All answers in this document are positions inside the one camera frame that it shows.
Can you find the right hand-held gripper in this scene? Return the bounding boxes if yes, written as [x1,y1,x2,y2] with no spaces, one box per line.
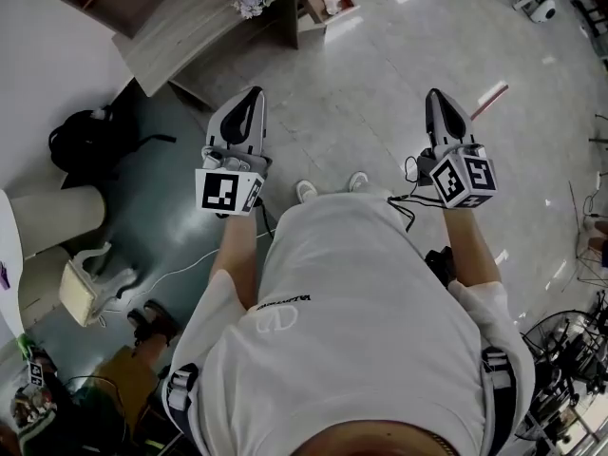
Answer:
[416,87,499,210]

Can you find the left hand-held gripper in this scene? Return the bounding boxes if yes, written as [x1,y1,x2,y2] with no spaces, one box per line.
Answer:
[195,85,275,219]

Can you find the person's right forearm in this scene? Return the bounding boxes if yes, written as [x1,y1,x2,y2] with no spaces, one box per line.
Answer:
[441,203,504,288]

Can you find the person's left forearm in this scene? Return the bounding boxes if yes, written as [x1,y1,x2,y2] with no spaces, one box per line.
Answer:
[208,213,261,314]

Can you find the red and white stick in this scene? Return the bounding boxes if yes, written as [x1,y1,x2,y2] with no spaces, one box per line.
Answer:
[468,80,510,122]

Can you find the person's white left shoe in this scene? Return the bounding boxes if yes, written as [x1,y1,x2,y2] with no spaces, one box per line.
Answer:
[295,180,319,204]

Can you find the light wooden desk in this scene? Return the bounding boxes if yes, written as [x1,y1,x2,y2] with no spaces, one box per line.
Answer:
[110,0,329,98]

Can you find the black waist pouch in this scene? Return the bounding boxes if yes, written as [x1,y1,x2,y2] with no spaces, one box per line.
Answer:
[424,245,458,288]

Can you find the black backpack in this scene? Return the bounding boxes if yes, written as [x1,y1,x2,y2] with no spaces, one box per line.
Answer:
[47,105,178,188]

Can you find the person's white t-shirt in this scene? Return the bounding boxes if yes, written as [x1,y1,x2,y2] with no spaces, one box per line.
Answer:
[168,191,537,456]

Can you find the beige square cushion stool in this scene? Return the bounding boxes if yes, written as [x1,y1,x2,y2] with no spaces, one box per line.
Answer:
[58,241,140,329]

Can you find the black floor fan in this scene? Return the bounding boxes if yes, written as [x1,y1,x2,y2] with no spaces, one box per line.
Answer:
[519,310,608,401]

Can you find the white round table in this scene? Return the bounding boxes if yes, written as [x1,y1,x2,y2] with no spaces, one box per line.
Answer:
[0,189,26,347]

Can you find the person's neck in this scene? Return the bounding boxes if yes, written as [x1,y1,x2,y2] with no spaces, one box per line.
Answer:
[301,419,466,456]

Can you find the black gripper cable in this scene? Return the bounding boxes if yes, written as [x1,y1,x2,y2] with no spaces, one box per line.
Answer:
[386,155,444,233]
[255,196,277,240]

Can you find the white round camera device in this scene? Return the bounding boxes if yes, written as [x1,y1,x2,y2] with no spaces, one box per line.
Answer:
[511,0,559,24]

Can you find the white floor cable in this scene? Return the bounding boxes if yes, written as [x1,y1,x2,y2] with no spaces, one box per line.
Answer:
[97,246,220,327]

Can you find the beige round pedestal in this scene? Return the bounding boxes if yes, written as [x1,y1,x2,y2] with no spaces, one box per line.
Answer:
[8,184,107,258]

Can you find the grey harness strap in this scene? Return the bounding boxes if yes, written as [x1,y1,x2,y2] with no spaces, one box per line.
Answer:
[478,346,518,456]
[160,362,201,434]

